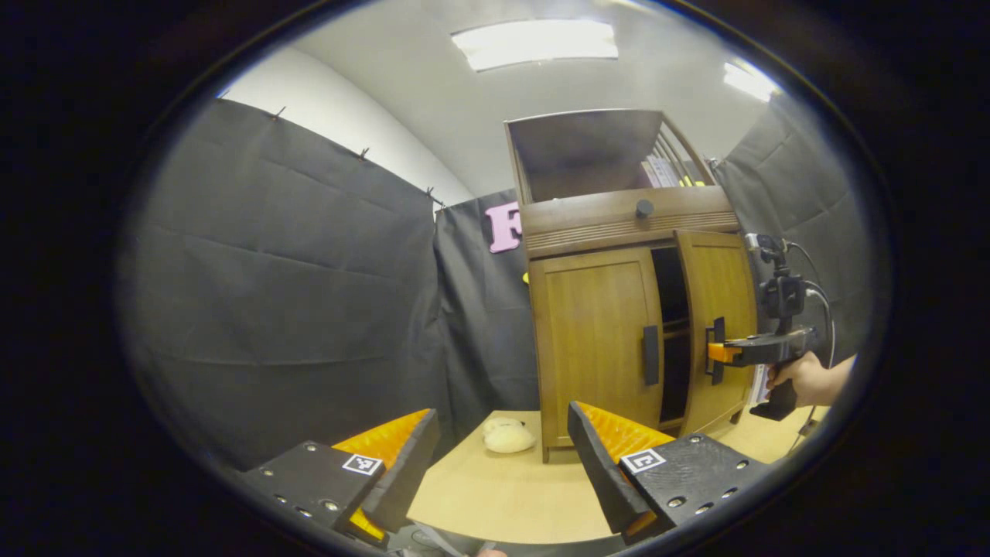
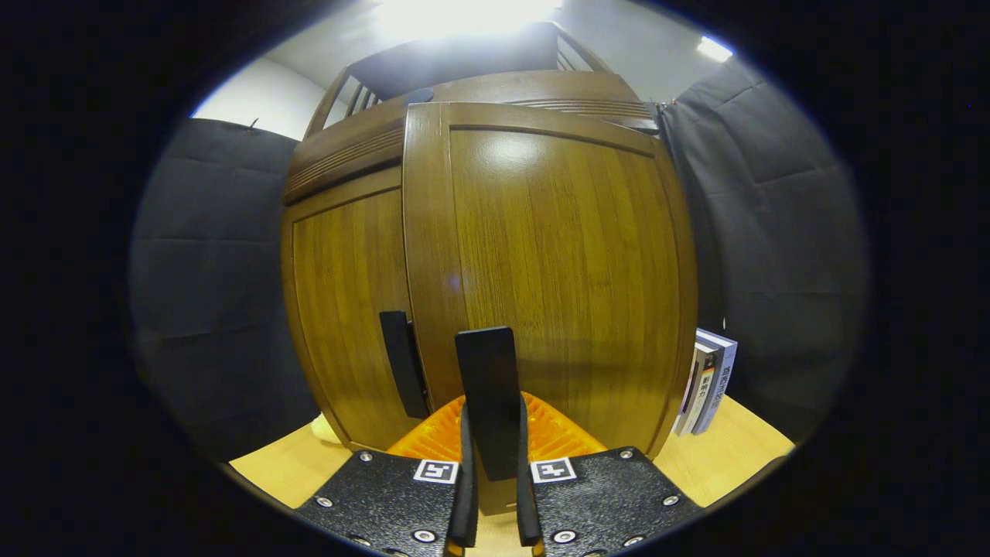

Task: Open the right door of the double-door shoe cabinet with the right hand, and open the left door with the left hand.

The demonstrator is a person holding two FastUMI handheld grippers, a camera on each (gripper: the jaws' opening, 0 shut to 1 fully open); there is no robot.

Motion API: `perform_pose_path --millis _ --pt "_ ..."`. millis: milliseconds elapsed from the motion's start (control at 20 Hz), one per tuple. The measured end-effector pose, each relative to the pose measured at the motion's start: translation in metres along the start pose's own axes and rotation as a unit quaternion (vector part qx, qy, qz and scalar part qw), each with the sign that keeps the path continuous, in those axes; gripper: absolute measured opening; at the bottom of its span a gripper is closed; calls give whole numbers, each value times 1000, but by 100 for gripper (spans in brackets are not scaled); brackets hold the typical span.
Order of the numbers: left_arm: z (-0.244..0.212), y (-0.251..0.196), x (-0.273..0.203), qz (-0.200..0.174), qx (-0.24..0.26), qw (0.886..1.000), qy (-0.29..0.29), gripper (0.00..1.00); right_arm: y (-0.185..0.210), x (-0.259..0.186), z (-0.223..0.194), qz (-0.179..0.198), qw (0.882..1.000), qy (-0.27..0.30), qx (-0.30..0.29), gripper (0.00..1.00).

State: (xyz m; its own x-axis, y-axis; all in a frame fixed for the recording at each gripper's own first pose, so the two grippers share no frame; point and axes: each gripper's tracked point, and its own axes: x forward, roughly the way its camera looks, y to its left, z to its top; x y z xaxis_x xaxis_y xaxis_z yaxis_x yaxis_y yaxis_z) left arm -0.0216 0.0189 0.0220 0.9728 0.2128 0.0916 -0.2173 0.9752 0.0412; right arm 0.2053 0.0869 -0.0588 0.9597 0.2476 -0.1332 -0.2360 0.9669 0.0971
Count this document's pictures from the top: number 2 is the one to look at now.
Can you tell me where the grey blue book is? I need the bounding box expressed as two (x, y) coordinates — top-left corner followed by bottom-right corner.
(691, 328), (738, 436)

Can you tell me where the wooden drawer with black knob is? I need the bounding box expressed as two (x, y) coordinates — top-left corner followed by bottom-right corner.
(282, 70), (661, 207)

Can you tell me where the wooden cabinet door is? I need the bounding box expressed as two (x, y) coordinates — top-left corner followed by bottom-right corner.
(280, 166), (434, 452)
(402, 101), (699, 515)

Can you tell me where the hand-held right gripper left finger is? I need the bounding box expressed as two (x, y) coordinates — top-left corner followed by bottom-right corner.
(294, 395), (480, 557)

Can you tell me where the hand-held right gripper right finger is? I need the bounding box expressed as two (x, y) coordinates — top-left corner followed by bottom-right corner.
(517, 391), (705, 557)

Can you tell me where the wooden double-door shoe cabinet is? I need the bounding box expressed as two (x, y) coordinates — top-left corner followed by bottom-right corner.
(280, 22), (662, 453)

